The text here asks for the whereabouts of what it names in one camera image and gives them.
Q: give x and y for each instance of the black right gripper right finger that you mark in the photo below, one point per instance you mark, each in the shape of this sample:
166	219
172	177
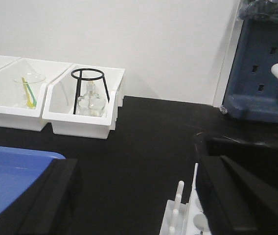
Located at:
239	195

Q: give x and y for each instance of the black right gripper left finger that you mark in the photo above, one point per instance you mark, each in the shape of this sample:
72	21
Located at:
48	205

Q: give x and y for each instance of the white test tube rack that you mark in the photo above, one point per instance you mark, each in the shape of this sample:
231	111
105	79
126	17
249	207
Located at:
185	219

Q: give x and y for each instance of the blue-grey pegboard drying rack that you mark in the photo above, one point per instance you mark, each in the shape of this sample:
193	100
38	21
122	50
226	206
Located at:
252	90

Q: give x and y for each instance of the blue plastic tray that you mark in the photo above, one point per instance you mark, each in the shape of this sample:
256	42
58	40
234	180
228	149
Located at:
19	169

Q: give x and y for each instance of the black lab sink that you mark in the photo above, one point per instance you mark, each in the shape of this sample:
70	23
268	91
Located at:
251	151

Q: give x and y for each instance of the right white storage bin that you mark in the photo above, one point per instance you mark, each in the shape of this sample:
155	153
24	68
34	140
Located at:
59	105

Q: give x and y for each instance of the yellow green plastic spatulas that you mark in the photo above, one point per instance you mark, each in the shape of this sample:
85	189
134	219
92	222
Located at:
31	100

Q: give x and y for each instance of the glass alcohol lamp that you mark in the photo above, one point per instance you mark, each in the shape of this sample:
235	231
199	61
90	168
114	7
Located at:
91	103

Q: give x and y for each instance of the middle white storage bin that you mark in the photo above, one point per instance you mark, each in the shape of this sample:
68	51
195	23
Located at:
12	116

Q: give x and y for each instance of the glass beaker in middle bin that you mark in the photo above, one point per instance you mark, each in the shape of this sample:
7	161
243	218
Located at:
34	79

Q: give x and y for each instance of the black wire tripod stand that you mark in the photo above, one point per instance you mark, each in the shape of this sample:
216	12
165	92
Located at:
82	76

